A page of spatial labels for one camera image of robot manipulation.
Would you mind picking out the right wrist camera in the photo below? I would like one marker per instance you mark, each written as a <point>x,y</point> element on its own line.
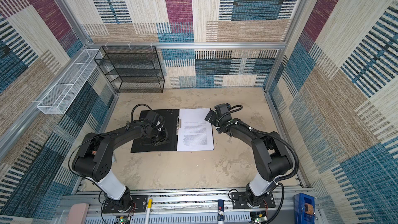
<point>222,109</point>

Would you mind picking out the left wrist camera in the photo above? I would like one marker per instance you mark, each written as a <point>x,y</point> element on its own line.
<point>154,118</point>

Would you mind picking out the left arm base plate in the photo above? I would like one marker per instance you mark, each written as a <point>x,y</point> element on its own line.
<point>136,204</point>

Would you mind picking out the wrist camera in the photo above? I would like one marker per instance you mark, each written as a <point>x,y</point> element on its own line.
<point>154,118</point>
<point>222,109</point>

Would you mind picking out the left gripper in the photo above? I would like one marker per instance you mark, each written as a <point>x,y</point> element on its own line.
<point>165,135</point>

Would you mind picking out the blue box with tape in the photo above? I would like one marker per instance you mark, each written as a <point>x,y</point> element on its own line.
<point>304,209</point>

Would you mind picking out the white yellow marker pen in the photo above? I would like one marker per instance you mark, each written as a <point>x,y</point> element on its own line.
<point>148,209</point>

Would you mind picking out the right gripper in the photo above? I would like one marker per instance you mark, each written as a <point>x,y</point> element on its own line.
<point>212,120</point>

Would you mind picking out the printed paper sheet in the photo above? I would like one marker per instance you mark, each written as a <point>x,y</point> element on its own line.
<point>194,132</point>

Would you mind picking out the orange folder black inside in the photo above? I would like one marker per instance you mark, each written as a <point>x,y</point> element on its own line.
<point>171,124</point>

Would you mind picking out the white wire mesh basket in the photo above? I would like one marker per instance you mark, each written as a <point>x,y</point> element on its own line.
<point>60,97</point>

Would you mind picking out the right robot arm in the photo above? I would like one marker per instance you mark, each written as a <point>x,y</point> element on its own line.
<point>275,161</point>

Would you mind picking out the blue glue stick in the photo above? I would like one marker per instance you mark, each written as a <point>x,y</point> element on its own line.
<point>220,216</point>

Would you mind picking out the pink object at edge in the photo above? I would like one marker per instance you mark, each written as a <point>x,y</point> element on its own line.
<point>78,214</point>

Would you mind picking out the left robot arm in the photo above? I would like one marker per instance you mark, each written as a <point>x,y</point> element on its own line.
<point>93,159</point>

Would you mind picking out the green circuit board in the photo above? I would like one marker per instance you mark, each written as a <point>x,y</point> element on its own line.
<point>123,220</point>
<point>259,220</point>

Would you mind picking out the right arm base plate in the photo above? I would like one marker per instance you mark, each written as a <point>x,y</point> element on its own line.
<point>240,201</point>

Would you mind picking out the green circuit board left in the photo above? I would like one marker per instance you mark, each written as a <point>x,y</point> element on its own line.
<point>123,220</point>

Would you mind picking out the black wire mesh shelf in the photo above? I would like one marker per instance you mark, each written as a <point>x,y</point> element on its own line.
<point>131,69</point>

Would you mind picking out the green circuit board right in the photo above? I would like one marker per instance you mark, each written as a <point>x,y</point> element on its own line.
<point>259,220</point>

